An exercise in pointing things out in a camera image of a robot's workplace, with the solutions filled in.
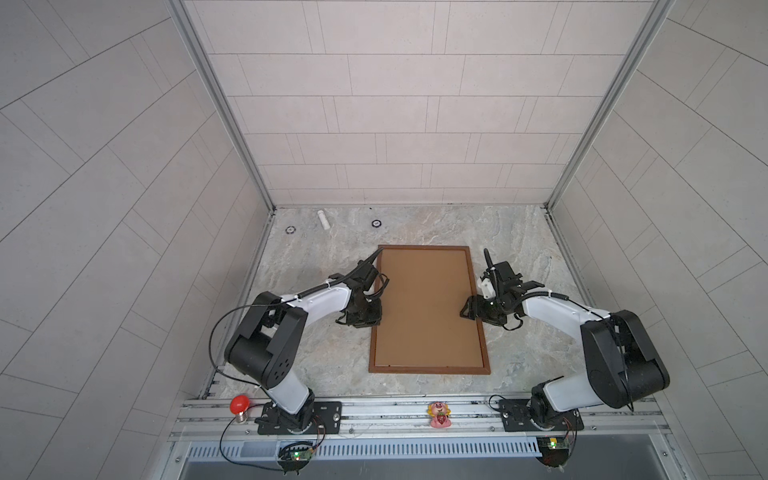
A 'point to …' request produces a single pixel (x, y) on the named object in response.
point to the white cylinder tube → (324, 221)
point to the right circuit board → (554, 451)
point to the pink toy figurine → (440, 412)
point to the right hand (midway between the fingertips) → (467, 314)
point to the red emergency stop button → (239, 405)
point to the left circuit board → (294, 456)
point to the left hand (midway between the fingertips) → (386, 318)
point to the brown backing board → (421, 321)
